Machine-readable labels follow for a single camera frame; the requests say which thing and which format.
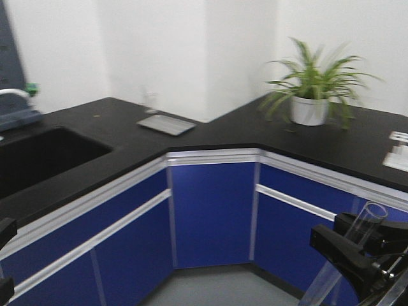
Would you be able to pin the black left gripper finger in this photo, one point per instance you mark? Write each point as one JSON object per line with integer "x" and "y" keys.
{"x": 8, "y": 229}

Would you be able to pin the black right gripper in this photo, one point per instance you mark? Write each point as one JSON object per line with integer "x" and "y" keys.
{"x": 379, "y": 278}

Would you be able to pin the tall clear test tube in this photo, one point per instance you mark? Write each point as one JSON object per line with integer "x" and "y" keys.
{"x": 345, "y": 255}

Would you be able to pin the silver metal tray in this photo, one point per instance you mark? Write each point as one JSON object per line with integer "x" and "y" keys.
{"x": 166, "y": 124}

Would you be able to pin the black sink basin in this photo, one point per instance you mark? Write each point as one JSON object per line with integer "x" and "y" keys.
{"x": 36, "y": 158}

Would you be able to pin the white test tube rack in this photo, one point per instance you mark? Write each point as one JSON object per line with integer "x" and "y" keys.
{"x": 397, "y": 158}

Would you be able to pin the blue drying rack pegboard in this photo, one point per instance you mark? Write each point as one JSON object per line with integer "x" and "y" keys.
{"x": 16, "y": 109}

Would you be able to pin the white faucet green knob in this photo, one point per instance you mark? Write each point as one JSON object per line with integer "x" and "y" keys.
{"x": 28, "y": 92}

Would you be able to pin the blue lab cabinet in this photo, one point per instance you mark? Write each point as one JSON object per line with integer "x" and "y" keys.
{"x": 97, "y": 236}

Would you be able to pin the green potted plant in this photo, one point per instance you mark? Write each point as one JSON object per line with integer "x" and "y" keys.
{"x": 317, "y": 89}

